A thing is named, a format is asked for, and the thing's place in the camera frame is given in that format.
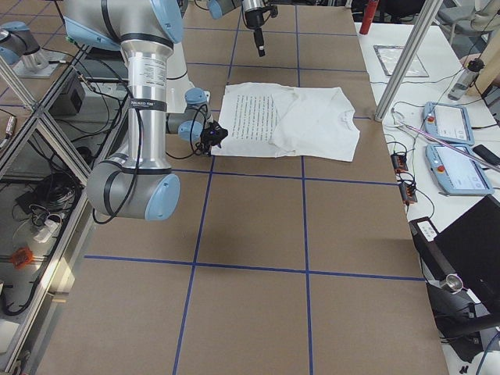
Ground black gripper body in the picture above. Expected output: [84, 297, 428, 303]
[197, 120, 228, 155]
[244, 8, 265, 30]

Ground white printed t-shirt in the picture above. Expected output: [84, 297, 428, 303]
[212, 83, 359, 162]

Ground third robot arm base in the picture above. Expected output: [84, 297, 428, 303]
[1, 21, 66, 78]

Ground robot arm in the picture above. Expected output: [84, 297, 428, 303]
[207, 0, 278, 57]
[64, 1, 228, 220]

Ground red bottle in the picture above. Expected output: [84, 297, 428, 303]
[359, 0, 379, 35]

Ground white power strip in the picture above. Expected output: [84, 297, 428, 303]
[34, 219, 61, 243]

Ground orange connector block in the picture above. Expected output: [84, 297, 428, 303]
[398, 181, 418, 205]
[391, 153, 409, 173]

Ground upper blue teach pendant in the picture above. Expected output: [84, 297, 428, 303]
[423, 102, 474, 145]

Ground blue teach pendant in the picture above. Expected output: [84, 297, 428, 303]
[423, 102, 474, 145]
[425, 145, 495, 196]

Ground clear water bottle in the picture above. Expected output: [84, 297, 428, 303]
[448, 58, 484, 101]

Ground orange floor device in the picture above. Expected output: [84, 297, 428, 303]
[9, 247, 34, 270]

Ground lower blue teach pendant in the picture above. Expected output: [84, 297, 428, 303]
[425, 145, 495, 196]

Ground black smartphone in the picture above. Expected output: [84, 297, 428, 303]
[473, 145, 500, 166]

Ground black laptop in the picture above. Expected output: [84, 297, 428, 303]
[409, 195, 499, 313]

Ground aluminium frame post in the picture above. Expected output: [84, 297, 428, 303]
[374, 0, 443, 122]

